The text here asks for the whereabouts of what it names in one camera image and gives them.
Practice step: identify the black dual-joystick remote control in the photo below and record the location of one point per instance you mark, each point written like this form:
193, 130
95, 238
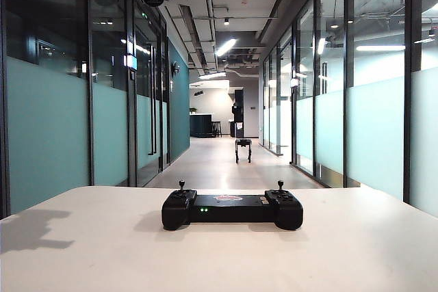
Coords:
232, 210

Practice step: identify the black quadruped robot dog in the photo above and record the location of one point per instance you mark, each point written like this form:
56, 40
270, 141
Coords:
243, 143

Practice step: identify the dark bar stool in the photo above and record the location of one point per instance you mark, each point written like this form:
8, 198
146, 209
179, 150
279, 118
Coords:
216, 128

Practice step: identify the dark bar counter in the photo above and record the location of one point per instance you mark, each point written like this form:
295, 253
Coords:
201, 125

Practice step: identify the black standing kiosk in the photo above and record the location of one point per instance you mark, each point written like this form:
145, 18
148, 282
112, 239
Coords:
238, 121

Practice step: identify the small green potted plant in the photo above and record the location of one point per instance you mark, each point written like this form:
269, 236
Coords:
193, 110

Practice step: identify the long linear ceiling light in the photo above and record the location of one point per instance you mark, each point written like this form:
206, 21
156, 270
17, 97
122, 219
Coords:
226, 46

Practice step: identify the black ceiling spot light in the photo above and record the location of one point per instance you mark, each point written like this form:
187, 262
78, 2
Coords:
226, 21

